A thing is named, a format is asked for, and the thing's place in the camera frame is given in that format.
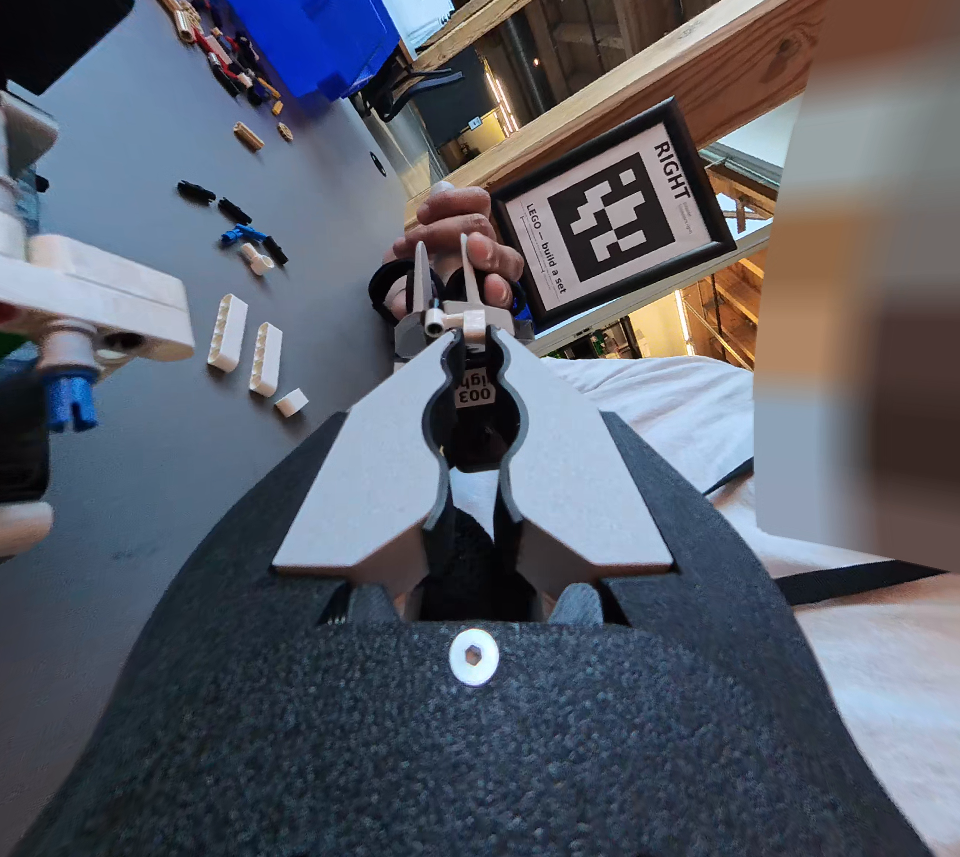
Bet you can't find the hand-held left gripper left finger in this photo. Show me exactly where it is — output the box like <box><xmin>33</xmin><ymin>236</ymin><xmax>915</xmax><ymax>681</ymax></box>
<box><xmin>271</xmin><ymin>329</ymin><xmax>465</xmax><ymax>616</ymax></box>

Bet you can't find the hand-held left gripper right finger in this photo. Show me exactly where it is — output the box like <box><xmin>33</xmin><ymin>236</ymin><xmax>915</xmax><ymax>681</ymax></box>
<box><xmin>483</xmin><ymin>329</ymin><xmax>675</xmax><ymax>620</ymax></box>

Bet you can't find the white lego beam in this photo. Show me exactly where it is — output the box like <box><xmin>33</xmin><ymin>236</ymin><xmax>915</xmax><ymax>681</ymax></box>
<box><xmin>248</xmin><ymin>321</ymin><xmax>285</xmax><ymax>398</ymax></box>
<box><xmin>207</xmin><ymin>292</ymin><xmax>249</xmax><ymax>374</ymax></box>

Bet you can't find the partly built lego model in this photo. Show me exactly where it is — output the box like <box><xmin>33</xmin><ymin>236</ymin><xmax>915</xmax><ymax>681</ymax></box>
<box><xmin>0</xmin><ymin>88</ymin><xmax>198</xmax><ymax>562</ymax></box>

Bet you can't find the pile of small lego pieces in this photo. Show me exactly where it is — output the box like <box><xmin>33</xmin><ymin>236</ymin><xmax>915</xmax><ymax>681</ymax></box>
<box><xmin>123</xmin><ymin>0</ymin><xmax>283</xmax><ymax>117</ymax></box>

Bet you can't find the person's right hand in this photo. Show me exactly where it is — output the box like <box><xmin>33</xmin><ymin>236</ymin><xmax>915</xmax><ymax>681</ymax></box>
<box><xmin>382</xmin><ymin>182</ymin><xmax>528</xmax><ymax>320</ymax></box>

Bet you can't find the person's white shirt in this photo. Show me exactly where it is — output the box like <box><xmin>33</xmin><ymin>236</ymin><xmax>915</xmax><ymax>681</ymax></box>
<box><xmin>450</xmin><ymin>353</ymin><xmax>960</xmax><ymax>857</ymax></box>

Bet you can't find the black office chair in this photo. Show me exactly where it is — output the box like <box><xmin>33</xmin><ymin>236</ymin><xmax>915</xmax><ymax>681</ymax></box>
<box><xmin>358</xmin><ymin>65</ymin><xmax>468</xmax><ymax>123</ymax></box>

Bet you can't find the wooden beam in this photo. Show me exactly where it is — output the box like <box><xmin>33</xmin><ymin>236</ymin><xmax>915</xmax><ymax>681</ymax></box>
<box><xmin>403</xmin><ymin>0</ymin><xmax>860</xmax><ymax>232</ymax></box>

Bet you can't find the black box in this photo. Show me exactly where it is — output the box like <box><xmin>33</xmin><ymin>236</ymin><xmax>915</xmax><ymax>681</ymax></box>
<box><xmin>0</xmin><ymin>0</ymin><xmax>137</xmax><ymax>98</ymax></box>

